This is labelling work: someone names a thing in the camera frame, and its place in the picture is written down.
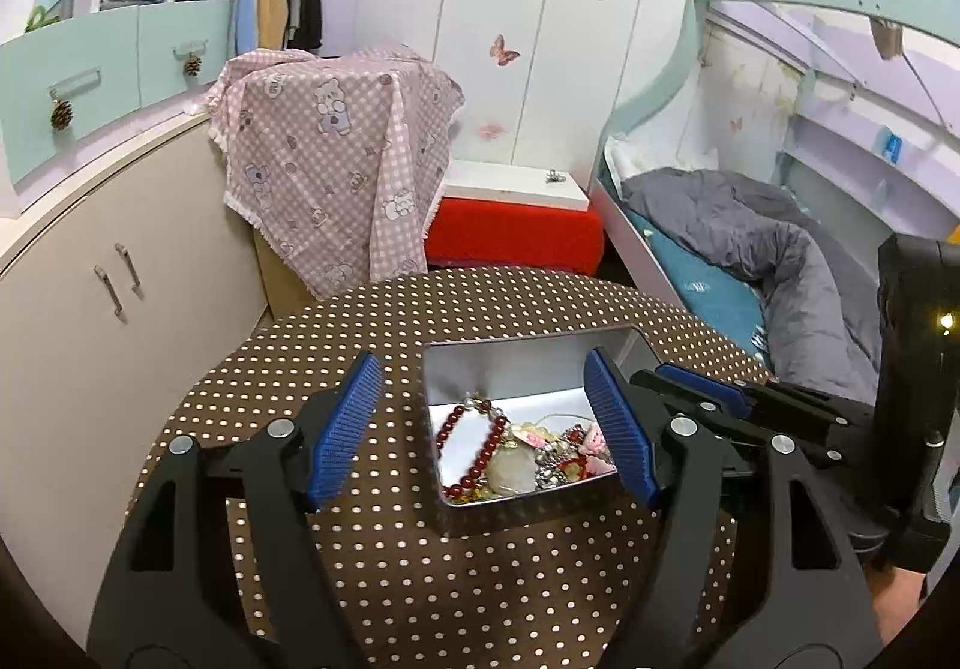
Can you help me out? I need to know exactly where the pink checkered bear cloth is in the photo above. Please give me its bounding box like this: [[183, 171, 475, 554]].
[[205, 47, 466, 298]]

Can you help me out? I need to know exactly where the dark red bead necklace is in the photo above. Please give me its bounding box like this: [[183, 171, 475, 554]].
[[436, 397, 511, 502]]

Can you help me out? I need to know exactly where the brown polka dot tablecloth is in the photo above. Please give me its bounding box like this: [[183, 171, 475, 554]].
[[163, 268, 765, 667]]

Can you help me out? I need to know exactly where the red storage box white lid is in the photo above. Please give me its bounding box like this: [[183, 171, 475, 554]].
[[427, 160, 605, 276]]

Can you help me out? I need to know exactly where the pink plush charm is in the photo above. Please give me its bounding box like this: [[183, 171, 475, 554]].
[[579, 422, 617, 477]]

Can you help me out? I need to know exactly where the person's right hand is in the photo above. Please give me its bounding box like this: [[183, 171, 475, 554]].
[[864, 560, 926, 646]]

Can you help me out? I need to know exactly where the beige low cabinet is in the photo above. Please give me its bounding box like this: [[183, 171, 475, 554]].
[[2, 125, 267, 643]]

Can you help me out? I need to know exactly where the pile of mixed jewelry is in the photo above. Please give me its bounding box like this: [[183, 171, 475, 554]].
[[434, 398, 604, 503]]

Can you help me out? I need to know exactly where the black metal tin box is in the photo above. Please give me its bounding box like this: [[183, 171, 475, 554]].
[[421, 326, 661, 536]]

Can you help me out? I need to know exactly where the teal drawer unit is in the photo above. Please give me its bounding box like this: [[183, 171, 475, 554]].
[[2, 1, 229, 219]]

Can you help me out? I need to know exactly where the grey duvet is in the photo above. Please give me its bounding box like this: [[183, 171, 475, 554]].
[[622, 169, 882, 404]]

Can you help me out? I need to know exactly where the teal bed sheet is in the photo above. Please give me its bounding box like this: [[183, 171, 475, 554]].
[[625, 209, 770, 367]]

